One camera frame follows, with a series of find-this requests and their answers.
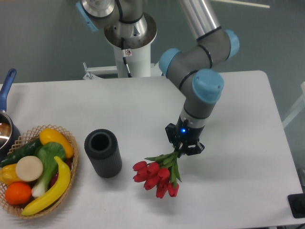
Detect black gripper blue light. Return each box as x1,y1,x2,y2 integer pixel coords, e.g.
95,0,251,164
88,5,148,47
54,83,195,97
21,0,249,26
165,123,205,157

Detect red tulip bouquet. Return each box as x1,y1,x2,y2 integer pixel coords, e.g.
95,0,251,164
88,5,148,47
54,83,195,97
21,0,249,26
132,151,181,198

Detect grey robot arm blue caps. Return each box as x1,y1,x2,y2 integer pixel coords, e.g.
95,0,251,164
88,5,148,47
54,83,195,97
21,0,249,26
76,0,239,156

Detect dark grey ribbed vase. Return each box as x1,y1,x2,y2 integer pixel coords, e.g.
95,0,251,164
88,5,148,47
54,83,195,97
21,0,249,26
84,129,122,178

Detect black device at table edge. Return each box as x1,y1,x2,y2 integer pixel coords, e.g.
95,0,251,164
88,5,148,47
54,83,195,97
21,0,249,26
287,193,305,219

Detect yellow banana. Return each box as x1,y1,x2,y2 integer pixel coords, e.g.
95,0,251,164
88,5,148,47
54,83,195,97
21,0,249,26
21,156,71,216

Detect yellow squash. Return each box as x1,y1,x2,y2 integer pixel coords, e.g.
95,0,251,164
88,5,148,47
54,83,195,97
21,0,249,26
39,128,74,159

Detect green bok choy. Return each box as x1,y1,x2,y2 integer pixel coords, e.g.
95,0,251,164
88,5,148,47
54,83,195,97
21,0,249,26
32,142,66,198

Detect woven wicker basket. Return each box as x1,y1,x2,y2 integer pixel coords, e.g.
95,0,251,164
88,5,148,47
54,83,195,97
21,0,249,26
0,125,79,219

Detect green cucumber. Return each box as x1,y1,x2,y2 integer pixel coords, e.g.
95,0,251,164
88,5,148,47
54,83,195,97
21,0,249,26
0,138,42,167

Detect beige round disc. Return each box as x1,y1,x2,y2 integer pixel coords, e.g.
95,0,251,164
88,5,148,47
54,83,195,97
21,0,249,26
15,156,43,182

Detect orange fruit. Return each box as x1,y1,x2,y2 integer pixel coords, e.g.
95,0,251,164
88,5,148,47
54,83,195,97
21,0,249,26
5,182,31,205

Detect yellow bell pepper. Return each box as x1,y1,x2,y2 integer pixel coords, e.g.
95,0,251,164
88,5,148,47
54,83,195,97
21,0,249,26
0,164,21,185

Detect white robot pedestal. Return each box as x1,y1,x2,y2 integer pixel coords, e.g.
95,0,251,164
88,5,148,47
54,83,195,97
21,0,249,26
83,42,163,80

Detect black cable on pedestal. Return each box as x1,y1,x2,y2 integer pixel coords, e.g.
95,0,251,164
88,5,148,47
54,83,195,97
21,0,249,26
120,37,132,78

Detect white frame at right edge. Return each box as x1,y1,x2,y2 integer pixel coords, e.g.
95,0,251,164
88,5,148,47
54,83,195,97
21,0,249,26
281,81,305,187

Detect blue handled saucepan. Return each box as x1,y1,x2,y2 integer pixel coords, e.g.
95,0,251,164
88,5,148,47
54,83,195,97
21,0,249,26
0,68,20,161

